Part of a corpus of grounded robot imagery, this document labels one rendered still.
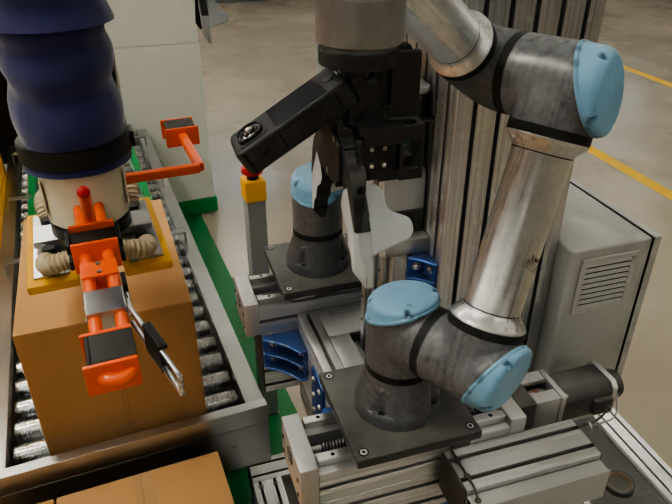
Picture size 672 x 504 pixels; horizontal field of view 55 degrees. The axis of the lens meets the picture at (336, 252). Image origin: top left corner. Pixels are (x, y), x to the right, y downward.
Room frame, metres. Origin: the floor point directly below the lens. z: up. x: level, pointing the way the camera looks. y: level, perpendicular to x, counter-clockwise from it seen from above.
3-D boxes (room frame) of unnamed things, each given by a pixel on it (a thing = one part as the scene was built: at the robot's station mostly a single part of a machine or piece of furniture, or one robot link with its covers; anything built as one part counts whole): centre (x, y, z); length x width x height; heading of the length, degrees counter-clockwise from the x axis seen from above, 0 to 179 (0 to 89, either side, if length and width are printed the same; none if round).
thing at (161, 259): (1.33, 0.46, 1.13); 0.34 x 0.10 x 0.05; 22
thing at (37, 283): (1.25, 0.63, 1.13); 0.34 x 0.10 x 0.05; 22
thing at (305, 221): (1.34, 0.04, 1.20); 0.13 x 0.12 x 0.14; 168
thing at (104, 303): (0.86, 0.37, 1.23); 0.07 x 0.07 x 0.04; 22
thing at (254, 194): (1.90, 0.26, 0.50); 0.07 x 0.07 x 1.00; 22
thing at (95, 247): (1.06, 0.45, 1.24); 0.10 x 0.08 x 0.06; 112
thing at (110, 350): (0.73, 0.33, 1.24); 0.08 x 0.07 x 0.05; 22
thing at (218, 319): (2.38, 0.65, 0.50); 2.31 x 0.05 x 0.19; 22
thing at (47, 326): (1.50, 0.64, 0.75); 0.60 x 0.40 x 0.40; 20
